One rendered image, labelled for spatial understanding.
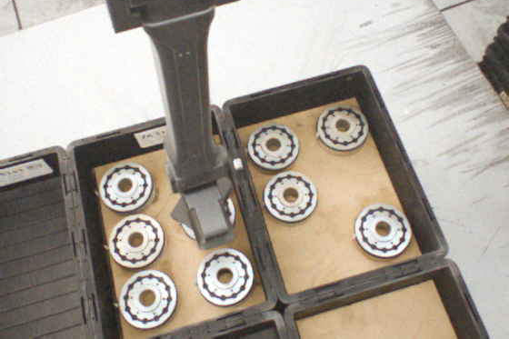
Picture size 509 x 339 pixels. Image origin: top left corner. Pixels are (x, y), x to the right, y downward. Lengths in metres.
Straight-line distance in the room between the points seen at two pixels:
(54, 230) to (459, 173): 0.86
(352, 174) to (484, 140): 0.37
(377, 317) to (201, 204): 0.41
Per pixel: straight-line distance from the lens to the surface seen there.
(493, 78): 2.09
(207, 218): 0.77
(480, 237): 1.25
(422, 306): 1.04
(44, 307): 1.09
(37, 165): 1.10
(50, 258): 1.11
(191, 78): 0.52
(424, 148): 1.29
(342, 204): 1.06
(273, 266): 0.93
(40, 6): 2.59
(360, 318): 1.02
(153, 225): 1.04
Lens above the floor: 1.83
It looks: 66 degrees down
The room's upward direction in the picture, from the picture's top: 5 degrees counter-clockwise
